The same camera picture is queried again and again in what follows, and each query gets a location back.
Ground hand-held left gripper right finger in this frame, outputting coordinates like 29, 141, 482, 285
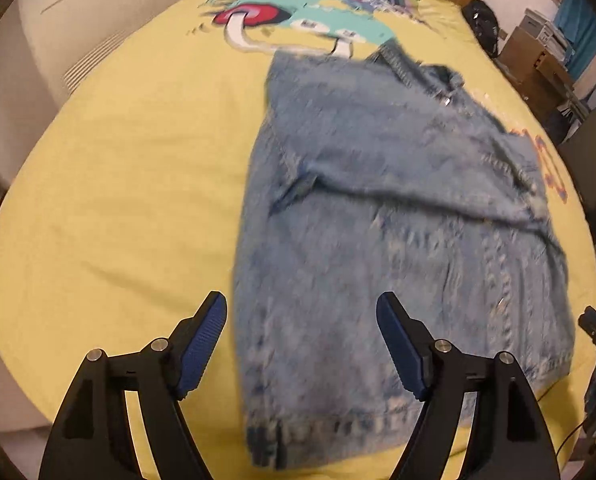
376, 291, 561, 480

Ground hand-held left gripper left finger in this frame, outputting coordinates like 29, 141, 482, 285
38, 291, 228, 480

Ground blue denim jacket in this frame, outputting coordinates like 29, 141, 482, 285
233, 45, 579, 471

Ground grey chair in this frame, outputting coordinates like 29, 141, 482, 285
558, 107, 596, 246

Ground yellow printed blanket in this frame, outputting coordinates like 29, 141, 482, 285
0, 0, 596, 480

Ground wooden desk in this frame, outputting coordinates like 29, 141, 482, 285
498, 25, 579, 116

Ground teal curtain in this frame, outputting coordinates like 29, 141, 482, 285
553, 0, 596, 106

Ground white storage boxes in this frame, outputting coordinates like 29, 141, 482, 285
518, 7, 569, 56

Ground black backpack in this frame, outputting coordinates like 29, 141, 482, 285
460, 0, 501, 58

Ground white wardrobe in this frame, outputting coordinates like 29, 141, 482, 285
18, 0, 239, 96

